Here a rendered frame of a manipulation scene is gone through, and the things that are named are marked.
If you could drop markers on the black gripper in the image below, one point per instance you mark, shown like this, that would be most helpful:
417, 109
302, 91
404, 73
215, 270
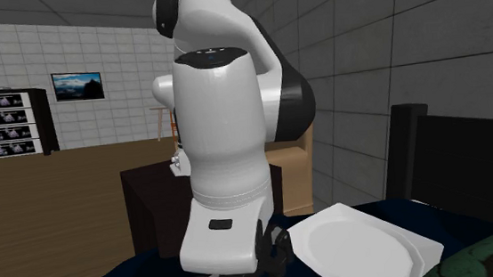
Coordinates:
276, 253

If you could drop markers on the dark robot stand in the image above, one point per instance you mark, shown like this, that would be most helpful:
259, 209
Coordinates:
155, 205

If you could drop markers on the light wooden nightstand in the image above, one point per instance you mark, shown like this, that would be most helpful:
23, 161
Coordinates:
290, 178

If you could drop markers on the white square plate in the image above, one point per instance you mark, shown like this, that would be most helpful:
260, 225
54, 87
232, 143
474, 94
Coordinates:
358, 247

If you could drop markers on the landscape wall picture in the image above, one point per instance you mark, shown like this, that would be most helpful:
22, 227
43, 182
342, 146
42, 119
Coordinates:
77, 86

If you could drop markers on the small wooden table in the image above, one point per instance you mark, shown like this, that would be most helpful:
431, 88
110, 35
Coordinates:
160, 111

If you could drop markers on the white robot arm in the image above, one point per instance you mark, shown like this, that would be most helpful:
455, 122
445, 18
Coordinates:
221, 126

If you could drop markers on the flower print chest of drawers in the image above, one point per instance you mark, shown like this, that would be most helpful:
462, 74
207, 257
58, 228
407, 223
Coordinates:
2, 124

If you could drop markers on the green patterned pillow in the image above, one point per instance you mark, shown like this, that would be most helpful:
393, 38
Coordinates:
489, 256

